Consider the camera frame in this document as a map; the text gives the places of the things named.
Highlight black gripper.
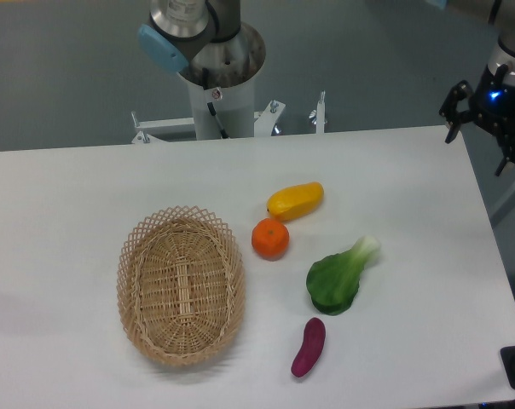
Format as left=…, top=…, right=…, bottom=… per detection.
left=439, top=63, right=515, bottom=176

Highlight green bok choy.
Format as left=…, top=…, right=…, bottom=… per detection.
left=305, top=236, right=381, bottom=315

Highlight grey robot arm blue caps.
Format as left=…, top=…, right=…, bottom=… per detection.
left=137, top=1, right=515, bottom=175

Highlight yellow mango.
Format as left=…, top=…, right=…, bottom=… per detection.
left=266, top=181, right=324, bottom=222

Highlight orange tangerine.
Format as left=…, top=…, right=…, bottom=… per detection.
left=251, top=218, right=290, bottom=260

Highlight purple sweet potato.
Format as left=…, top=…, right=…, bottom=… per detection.
left=291, top=317, right=327, bottom=377

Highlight oval wicker basket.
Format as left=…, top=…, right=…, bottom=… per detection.
left=116, top=206, right=246, bottom=367

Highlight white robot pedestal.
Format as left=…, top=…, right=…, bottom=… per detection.
left=178, top=74, right=255, bottom=141

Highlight black base cable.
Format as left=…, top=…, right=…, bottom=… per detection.
left=200, top=66, right=229, bottom=140

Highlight white mounting frame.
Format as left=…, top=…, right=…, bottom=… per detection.
left=131, top=90, right=327, bottom=144

